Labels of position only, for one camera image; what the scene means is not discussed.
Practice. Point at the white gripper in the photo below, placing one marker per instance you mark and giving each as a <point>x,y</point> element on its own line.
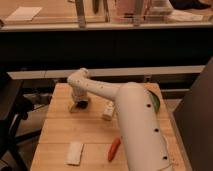
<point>79,96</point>

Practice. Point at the yellow black eraser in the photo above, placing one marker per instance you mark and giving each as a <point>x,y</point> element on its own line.
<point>79,105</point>

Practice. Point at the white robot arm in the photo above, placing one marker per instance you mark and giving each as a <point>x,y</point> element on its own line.
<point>143,140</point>

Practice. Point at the white sponge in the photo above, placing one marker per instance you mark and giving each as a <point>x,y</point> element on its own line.
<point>74,153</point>

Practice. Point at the white cylinder block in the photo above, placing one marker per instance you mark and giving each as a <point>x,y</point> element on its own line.
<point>108,111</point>

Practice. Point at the black office chair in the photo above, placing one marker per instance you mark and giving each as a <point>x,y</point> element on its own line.
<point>14,108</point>

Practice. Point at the white paper sheet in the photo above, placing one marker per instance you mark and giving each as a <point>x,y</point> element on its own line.
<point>24,14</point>

